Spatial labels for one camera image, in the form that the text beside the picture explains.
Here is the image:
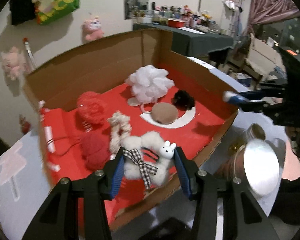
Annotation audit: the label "red yarn pompom with cord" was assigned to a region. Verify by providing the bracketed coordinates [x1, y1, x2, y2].
[46, 131, 110, 171]

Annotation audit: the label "black knitted scrunchie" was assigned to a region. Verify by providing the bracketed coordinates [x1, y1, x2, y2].
[172, 90, 195, 110]

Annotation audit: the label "white fluffy bunny scrunchie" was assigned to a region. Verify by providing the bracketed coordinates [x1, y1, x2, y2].
[121, 131, 177, 190]

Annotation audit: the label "tan round powder puff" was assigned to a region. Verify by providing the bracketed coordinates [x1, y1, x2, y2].
[151, 102, 179, 125]

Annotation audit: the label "cream knitted scrunchie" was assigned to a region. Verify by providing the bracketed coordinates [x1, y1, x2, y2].
[107, 111, 132, 154]

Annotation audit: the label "coral knitted scrunchie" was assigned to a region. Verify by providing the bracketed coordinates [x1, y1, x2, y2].
[77, 91, 107, 126]

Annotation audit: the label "white mesh bath pouf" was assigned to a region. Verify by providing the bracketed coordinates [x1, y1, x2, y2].
[125, 65, 175, 104]

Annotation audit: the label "small plastic jar gold contents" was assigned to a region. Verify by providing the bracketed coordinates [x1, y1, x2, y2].
[229, 123, 266, 155]

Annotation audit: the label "pink curtain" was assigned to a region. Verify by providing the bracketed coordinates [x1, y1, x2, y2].
[247, 0, 300, 33]

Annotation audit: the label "green cloth side table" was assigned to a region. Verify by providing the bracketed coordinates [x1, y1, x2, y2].
[133, 23, 234, 63]

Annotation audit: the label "red bowl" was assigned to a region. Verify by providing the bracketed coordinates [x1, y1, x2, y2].
[167, 18, 185, 28]

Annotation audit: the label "cardboard box red interior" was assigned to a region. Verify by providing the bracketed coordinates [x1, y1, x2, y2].
[22, 28, 240, 231]

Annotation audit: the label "white stick red tip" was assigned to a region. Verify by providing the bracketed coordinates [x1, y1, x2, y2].
[23, 37, 37, 72]

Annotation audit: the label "green tote bag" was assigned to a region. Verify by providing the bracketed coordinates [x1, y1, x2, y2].
[34, 0, 80, 25]

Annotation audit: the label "pink bunny plush on wall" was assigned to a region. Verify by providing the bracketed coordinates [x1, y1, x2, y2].
[0, 47, 27, 81]

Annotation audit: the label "pink cat plush on wall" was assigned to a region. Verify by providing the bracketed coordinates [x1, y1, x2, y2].
[82, 16, 104, 42]

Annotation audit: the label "black bag on wall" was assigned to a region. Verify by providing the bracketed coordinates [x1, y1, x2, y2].
[9, 0, 36, 26]

